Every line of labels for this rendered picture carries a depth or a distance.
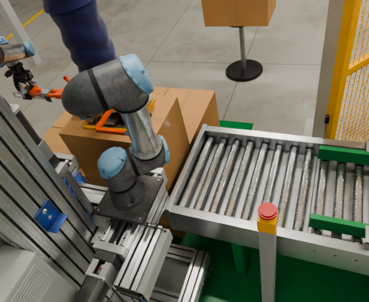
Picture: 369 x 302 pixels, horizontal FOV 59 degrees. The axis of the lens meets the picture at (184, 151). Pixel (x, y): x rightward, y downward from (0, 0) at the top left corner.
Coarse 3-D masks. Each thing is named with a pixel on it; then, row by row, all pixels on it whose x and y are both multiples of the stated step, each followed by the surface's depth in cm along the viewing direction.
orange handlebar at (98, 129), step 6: (36, 90) 200; (54, 90) 195; (60, 90) 193; (54, 96) 192; (60, 96) 191; (108, 114) 170; (102, 120) 166; (96, 126) 163; (102, 132) 161; (108, 132) 160; (114, 132) 158; (120, 132) 157
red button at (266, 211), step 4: (264, 204) 120; (268, 204) 119; (272, 204) 119; (260, 208) 119; (264, 208) 119; (268, 208) 118; (272, 208) 118; (276, 208) 119; (260, 212) 118; (264, 212) 118; (268, 212) 117; (272, 212) 117; (276, 212) 117; (260, 216) 118; (264, 216) 117; (268, 216) 116; (272, 216) 117; (268, 220) 117
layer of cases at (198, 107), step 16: (192, 96) 255; (208, 96) 251; (64, 112) 273; (192, 112) 242; (208, 112) 248; (192, 128) 230; (48, 144) 248; (64, 144) 244; (192, 144) 225; (176, 176) 205
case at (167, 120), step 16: (160, 96) 194; (176, 96) 191; (160, 112) 184; (176, 112) 192; (64, 128) 191; (80, 128) 188; (160, 128) 175; (176, 128) 195; (80, 144) 189; (96, 144) 184; (112, 144) 178; (128, 144) 173; (176, 144) 198; (80, 160) 203; (96, 160) 196; (176, 160) 201; (96, 176) 212
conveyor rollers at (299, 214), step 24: (264, 144) 206; (216, 168) 202; (240, 168) 197; (288, 168) 190; (336, 168) 186; (360, 168) 181; (192, 192) 194; (216, 192) 188; (264, 192) 183; (288, 192) 180; (336, 192) 174; (360, 192) 171; (240, 216) 176; (336, 216) 164; (360, 216) 162; (360, 240) 154
